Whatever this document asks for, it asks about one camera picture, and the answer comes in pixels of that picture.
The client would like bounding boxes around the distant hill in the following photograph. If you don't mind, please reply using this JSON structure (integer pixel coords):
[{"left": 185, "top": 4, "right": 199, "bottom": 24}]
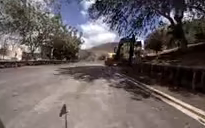
[{"left": 79, "top": 41, "right": 121, "bottom": 61}]

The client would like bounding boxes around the yellow excavator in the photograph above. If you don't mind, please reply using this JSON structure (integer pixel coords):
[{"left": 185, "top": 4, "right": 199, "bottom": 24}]
[{"left": 104, "top": 34, "right": 138, "bottom": 67}]

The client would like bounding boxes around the grey asphalt road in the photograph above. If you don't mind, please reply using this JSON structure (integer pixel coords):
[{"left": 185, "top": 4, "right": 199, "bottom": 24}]
[{"left": 0, "top": 60, "right": 205, "bottom": 128}]

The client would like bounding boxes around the row of trees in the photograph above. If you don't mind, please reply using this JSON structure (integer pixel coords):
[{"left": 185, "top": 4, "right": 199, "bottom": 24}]
[{"left": 0, "top": 0, "right": 86, "bottom": 62}]

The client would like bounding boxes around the large dark tree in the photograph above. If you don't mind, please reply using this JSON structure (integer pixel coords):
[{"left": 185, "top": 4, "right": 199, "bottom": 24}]
[{"left": 88, "top": 0, "right": 205, "bottom": 58}]

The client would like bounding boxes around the pale painted road line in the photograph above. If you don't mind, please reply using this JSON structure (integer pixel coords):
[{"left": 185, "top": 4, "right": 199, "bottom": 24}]
[{"left": 120, "top": 73, "right": 205, "bottom": 127}]

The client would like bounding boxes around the pale building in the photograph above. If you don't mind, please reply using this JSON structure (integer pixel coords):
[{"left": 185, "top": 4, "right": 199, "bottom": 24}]
[{"left": 0, "top": 42, "right": 26, "bottom": 61}]

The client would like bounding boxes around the dark stone retaining wall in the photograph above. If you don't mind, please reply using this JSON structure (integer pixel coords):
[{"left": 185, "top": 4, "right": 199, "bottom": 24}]
[{"left": 129, "top": 61, "right": 205, "bottom": 98}]

